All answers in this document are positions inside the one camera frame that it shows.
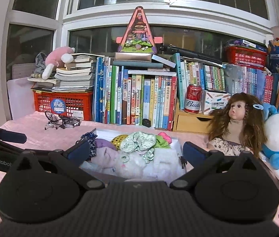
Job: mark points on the pink scrunchie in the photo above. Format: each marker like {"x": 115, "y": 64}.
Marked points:
{"x": 165, "y": 137}

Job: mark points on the small black object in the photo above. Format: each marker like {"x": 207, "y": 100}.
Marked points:
{"x": 146, "y": 123}

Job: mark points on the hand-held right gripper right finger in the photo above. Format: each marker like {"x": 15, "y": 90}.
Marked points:
{"x": 194, "y": 152}

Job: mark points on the stack of flat books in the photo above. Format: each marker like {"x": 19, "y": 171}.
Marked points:
{"x": 75, "y": 76}

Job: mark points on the pink plush toy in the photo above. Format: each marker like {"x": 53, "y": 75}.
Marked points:
{"x": 55, "y": 59}

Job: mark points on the white board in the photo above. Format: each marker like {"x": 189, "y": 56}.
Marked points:
{"x": 21, "y": 98}

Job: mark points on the small red plastic basket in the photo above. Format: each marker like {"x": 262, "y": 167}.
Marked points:
{"x": 245, "y": 58}

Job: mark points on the white fluffy cloth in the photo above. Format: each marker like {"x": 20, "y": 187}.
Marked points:
{"x": 134, "y": 165}

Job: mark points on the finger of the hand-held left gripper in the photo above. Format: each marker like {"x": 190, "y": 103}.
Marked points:
{"x": 11, "y": 137}

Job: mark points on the gold sequin pouch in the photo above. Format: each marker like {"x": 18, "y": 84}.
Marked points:
{"x": 119, "y": 140}

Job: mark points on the row of red blue books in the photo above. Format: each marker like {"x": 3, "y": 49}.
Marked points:
{"x": 260, "y": 84}

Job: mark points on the miniature black bicycle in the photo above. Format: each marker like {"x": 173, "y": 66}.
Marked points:
{"x": 63, "y": 123}

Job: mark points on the pink triangular toy house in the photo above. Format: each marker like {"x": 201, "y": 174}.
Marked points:
{"x": 138, "y": 34}

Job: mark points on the purple fluffy sock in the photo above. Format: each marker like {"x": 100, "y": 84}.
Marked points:
{"x": 105, "y": 144}

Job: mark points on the red drink can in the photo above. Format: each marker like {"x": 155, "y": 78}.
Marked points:
{"x": 193, "y": 100}

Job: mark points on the small black clip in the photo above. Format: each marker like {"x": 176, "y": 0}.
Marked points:
{"x": 182, "y": 161}

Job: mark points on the large red plastic basket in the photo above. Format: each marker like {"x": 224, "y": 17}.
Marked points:
{"x": 75, "y": 103}

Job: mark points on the pink striped bedsheet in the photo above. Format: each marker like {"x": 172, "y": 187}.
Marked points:
{"x": 30, "y": 133}

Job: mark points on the black long tube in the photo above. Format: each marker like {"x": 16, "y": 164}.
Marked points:
{"x": 193, "y": 53}

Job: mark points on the row of colourful books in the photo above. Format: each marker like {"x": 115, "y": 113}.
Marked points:
{"x": 139, "y": 98}

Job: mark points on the grey plush toy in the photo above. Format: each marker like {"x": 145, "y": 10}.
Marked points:
{"x": 39, "y": 64}

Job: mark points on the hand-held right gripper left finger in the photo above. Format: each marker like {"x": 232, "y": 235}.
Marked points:
{"x": 79, "y": 150}

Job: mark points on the brown haired doll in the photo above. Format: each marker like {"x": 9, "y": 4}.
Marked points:
{"x": 235, "y": 118}

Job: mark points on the white window frame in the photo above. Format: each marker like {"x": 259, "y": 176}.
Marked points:
{"x": 119, "y": 22}

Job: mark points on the green scrunchie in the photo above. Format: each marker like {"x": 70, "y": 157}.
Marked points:
{"x": 161, "y": 143}

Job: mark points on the white pencil print box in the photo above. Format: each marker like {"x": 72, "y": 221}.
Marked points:
{"x": 216, "y": 102}

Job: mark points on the wooden drawer box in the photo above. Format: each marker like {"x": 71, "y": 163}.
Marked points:
{"x": 191, "y": 123}

